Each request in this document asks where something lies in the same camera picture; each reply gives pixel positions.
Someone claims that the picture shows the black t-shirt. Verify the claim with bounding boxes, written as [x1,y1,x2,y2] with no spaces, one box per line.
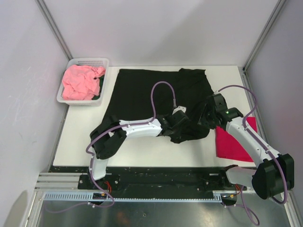
[105,69,214,143]

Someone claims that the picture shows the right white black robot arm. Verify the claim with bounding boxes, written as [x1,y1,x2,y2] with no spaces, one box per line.
[199,93,294,204]

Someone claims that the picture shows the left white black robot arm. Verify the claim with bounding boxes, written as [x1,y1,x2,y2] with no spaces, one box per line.
[86,110,188,189]

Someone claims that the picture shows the folded magenta t-shirt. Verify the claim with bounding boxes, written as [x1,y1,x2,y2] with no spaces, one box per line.
[215,127,253,163]

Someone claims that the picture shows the dark green garment in basket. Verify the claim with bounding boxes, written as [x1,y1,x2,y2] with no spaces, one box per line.
[92,75,105,100]

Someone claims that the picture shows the crumpled pink t-shirt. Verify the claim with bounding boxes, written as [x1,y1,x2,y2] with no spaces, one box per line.
[62,65,106,101]

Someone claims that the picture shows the aluminium extrusion rails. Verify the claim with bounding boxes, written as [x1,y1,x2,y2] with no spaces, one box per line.
[35,173,88,192]

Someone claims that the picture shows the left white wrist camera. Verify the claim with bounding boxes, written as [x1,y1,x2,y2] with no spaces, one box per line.
[172,106,187,115]

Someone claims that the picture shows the right aluminium frame post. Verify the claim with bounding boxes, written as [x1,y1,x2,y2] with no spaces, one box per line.
[243,0,288,69]

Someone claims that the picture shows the aluminium frame post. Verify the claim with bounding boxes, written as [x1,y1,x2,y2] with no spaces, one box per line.
[243,0,288,69]
[35,0,73,60]

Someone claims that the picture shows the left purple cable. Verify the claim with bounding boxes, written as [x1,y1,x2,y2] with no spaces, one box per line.
[45,81,177,213]

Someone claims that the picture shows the white slotted cable duct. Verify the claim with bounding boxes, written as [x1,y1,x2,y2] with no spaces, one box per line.
[43,191,236,203]

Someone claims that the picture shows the left aluminium frame post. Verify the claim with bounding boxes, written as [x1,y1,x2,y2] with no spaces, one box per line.
[35,0,73,60]

